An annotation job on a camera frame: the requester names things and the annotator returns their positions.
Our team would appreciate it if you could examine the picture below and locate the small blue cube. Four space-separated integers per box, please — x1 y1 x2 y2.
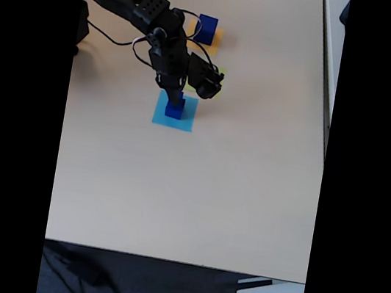
170 93 187 111

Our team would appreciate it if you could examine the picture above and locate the medium blue cube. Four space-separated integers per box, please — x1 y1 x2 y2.
164 96 187 120

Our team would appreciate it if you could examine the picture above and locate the large blue cube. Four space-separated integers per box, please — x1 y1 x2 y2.
192 13 220 47

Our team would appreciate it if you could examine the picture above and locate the light blue paper square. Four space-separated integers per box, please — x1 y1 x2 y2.
149 87 200 134

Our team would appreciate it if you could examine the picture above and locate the orange paper square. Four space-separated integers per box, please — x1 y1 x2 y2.
182 18 226 58

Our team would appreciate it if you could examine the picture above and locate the green paper square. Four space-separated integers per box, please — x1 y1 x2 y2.
182 61 228 101

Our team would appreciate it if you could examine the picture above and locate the dark blue object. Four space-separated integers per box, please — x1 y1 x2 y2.
338 0 351 26

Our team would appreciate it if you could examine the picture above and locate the white table foot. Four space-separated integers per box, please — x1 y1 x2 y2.
235 273 306 293

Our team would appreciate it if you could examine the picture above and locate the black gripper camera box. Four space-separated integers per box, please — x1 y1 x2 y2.
183 51 229 102

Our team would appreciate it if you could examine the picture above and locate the black camera cable loop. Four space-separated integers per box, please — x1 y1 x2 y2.
171 8 229 73

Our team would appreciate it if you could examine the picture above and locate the long thin black cable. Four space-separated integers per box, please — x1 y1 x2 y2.
82 21 164 70

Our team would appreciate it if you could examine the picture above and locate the black floor cable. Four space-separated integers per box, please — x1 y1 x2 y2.
36 241 134 293

